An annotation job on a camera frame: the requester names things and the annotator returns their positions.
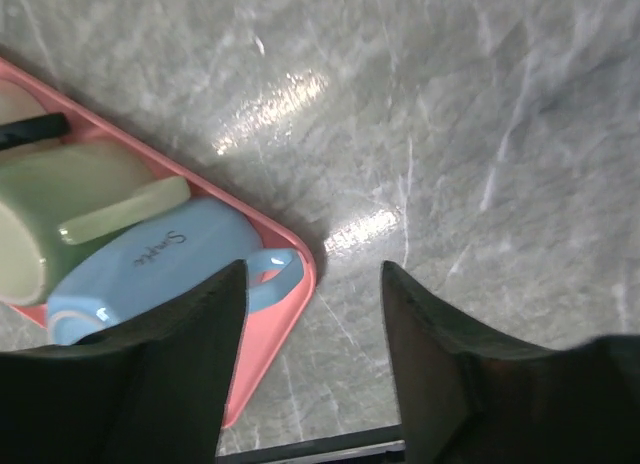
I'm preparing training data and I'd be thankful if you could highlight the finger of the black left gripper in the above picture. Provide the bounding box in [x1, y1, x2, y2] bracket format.
[1, 112, 69, 151]

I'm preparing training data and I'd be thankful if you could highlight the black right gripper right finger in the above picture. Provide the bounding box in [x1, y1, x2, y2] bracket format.
[381, 261, 639, 463]

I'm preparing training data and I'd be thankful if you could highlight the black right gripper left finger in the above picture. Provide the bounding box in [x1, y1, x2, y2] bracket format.
[1, 260, 248, 463]

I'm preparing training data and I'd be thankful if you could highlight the beige pink mug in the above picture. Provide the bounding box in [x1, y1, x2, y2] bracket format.
[0, 80, 46, 125]

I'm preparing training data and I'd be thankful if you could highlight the light green mug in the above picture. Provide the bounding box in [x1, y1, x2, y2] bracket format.
[1, 140, 191, 306]

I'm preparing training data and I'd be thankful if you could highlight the light blue faceted mug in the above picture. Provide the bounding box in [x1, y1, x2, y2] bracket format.
[47, 197, 304, 345]

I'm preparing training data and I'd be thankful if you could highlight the pink plastic tray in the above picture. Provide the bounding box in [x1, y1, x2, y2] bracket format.
[1, 59, 317, 428]

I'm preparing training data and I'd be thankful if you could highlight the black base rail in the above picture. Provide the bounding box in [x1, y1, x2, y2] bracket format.
[216, 425, 405, 463]

